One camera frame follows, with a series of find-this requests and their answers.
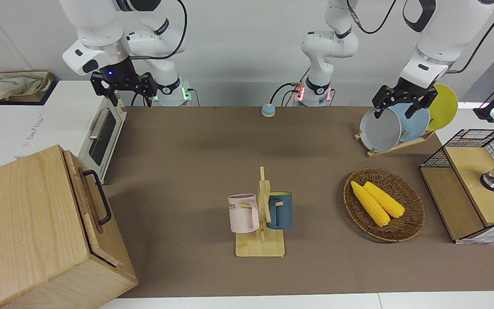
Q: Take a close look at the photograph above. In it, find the white wire grid box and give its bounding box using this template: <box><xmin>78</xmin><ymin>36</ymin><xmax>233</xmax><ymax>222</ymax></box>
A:
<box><xmin>419</xmin><ymin>129</ymin><xmax>494</xmax><ymax>245</ymax></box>

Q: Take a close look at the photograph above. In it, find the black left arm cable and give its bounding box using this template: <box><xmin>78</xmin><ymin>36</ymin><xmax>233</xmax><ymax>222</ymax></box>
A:
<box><xmin>347</xmin><ymin>0</ymin><xmax>398</xmax><ymax>35</ymax></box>
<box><xmin>446</xmin><ymin>4</ymin><xmax>494</xmax><ymax>74</ymax></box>

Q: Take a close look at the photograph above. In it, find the beige cloth bag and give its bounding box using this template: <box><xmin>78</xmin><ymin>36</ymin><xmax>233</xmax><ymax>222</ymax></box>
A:
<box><xmin>0</xmin><ymin>71</ymin><xmax>54</xmax><ymax>103</ymax></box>

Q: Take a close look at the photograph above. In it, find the pink mug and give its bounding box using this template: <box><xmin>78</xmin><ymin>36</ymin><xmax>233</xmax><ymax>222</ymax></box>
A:
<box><xmin>228</xmin><ymin>194</ymin><xmax>260</xmax><ymax>233</ymax></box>

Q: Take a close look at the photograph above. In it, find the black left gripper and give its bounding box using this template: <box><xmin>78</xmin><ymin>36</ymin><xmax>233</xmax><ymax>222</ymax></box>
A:
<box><xmin>372</xmin><ymin>79</ymin><xmax>438</xmax><ymax>120</ymax></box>

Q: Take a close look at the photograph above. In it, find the yellow corn cob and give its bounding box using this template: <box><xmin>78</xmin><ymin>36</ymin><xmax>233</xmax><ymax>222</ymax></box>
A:
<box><xmin>351</xmin><ymin>181</ymin><xmax>391</xmax><ymax>227</ymax></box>
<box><xmin>364</xmin><ymin>182</ymin><xmax>405</xmax><ymax>218</ymax></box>

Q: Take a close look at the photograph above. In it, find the yellow plate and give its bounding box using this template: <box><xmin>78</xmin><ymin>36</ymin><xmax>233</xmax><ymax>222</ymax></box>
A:
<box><xmin>425</xmin><ymin>84</ymin><xmax>459</xmax><ymax>132</ymax></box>

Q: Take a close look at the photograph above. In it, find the black base power cable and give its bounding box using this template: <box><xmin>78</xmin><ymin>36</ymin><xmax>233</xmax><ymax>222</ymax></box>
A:
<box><xmin>270</xmin><ymin>82</ymin><xmax>303</xmax><ymax>106</ymax></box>
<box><xmin>130</xmin><ymin>88</ymin><xmax>200</xmax><ymax>107</ymax></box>

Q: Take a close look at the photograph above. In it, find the wooden mug tree stand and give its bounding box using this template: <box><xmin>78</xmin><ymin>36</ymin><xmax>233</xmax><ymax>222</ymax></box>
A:
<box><xmin>235</xmin><ymin>167</ymin><xmax>286</xmax><ymax>258</ymax></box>

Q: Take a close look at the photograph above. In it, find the light blue plate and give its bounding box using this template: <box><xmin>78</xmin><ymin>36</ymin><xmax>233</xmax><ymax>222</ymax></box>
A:
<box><xmin>389</xmin><ymin>103</ymin><xmax>431</xmax><ymax>143</ymax></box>

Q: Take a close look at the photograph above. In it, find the light wooden cabinet box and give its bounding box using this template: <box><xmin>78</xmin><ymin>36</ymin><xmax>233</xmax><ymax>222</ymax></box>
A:
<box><xmin>0</xmin><ymin>145</ymin><xmax>139</xmax><ymax>309</ymax></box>

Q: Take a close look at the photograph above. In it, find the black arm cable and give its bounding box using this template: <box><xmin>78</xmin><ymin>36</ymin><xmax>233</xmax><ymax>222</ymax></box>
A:
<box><xmin>347</xmin><ymin>0</ymin><xmax>398</xmax><ymax>35</ymax></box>
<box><xmin>446</xmin><ymin>4</ymin><xmax>494</xmax><ymax>74</ymax></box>
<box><xmin>128</xmin><ymin>0</ymin><xmax>187</xmax><ymax>61</ymax></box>

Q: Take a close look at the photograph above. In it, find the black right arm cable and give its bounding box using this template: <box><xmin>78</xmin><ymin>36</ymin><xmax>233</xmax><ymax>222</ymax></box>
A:
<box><xmin>128</xmin><ymin>0</ymin><xmax>187</xmax><ymax>61</ymax></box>

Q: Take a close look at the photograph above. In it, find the dark blue mug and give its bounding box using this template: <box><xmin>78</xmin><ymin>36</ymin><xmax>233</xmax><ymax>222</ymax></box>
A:
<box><xmin>266</xmin><ymin>191</ymin><xmax>293</xmax><ymax>230</ymax></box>

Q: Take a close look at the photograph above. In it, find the wooden drawer with black handle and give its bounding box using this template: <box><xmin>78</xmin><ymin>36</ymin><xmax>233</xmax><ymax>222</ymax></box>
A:
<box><xmin>64</xmin><ymin>150</ymin><xmax>121</xmax><ymax>267</ymax></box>

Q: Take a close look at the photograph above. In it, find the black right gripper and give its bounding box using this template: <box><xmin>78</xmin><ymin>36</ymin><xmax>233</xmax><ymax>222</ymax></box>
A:
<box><xmin>90</xmin><ymin>57</ymin><xmax>158</xmax><ymax>107</ymax></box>

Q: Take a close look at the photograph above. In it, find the grey plate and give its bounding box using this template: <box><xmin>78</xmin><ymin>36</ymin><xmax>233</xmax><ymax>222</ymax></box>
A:
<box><xmin>359</xmin><ymin>107</ymin><xmax>403</xmax><ymax>153</ymax></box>

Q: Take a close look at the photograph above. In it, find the white toaster oven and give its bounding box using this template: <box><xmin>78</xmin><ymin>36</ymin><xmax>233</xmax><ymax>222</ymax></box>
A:
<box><xmin>13</xmin><ymin>81</ymin><xmax>127</xmax><ymax>185</ymax></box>

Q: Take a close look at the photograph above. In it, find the wooden plate rack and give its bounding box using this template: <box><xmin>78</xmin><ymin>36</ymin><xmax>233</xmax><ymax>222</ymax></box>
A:
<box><xmin>354</xmin><ymin>131</ymin><xmax>436</xmax><ymax>158</ymax></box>

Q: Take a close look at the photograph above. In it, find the brown wicker basket tray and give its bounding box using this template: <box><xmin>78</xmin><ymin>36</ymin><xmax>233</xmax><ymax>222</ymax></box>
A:
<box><xmin>343</xmin><ymin>168</ymin><xmax>425</xmax><ymax>243</ymax></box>

